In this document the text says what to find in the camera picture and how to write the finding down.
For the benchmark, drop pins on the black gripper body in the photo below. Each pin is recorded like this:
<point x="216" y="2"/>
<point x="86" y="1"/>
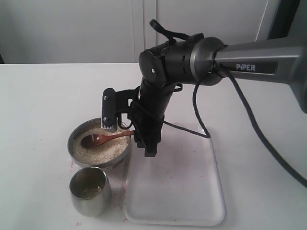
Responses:
<point x="147" y="115"/>

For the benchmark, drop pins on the steel bowl with rice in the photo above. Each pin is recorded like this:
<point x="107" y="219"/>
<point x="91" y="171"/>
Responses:
<point x="105" y="156"/>

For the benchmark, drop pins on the brown wooden spoon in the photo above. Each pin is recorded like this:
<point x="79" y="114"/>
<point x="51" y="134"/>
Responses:
<point x="95" y="140"/>

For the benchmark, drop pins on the black vertical post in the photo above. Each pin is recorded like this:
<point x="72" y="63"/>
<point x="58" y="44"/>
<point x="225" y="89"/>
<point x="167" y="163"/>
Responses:
<point x="283" y="19"/>

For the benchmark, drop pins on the small steel cup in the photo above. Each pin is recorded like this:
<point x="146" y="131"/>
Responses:
<point x="90" y="191"/>

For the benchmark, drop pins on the white cabinet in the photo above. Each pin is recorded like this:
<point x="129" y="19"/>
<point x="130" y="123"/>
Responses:
<point x="103" y="31"/>

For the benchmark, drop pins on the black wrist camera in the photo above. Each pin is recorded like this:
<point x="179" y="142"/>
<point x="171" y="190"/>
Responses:
<point x="114" y="104"/>

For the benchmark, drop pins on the white plastic tray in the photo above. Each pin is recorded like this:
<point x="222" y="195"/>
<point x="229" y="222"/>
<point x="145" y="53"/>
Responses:
<point x="180" y="185"/>

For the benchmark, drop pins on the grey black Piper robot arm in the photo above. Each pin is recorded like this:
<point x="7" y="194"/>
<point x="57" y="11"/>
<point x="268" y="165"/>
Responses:
<point x="282" y="60"/>

